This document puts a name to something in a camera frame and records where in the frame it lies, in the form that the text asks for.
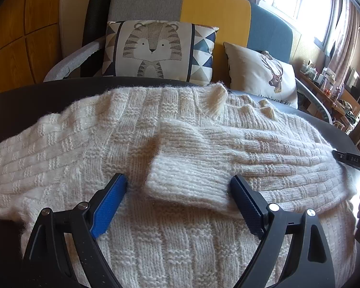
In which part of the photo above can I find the orange wooden wardrobe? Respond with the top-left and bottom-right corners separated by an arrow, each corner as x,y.
0,0 -> 63,99

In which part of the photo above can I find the row of glass jars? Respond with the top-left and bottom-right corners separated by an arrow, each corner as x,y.
300,60 -> 344,99

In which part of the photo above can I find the black rolled mat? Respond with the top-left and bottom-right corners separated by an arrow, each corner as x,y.
79,0 -> 122,78

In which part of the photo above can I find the grey yellow blue sofa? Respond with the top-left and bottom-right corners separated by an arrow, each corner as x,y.
43,0 -> 333,123

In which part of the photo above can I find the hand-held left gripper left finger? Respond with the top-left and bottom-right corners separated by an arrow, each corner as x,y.
22,172 -> 129,288

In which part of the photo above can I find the white knit sweater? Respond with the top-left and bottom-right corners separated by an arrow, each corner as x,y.
0,82 -> 359,288

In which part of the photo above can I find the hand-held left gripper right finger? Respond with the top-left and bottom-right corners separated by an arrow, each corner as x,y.
229,174 -> 338,288

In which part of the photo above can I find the deer print pillow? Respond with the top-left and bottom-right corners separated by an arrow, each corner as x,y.
223,42 -> 299,109

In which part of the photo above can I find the cluttered wooden desk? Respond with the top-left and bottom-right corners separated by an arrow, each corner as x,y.
298,63 -> 360,138

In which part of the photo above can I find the tiger print pillow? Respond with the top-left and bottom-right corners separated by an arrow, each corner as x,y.
102,20 -> 219,86

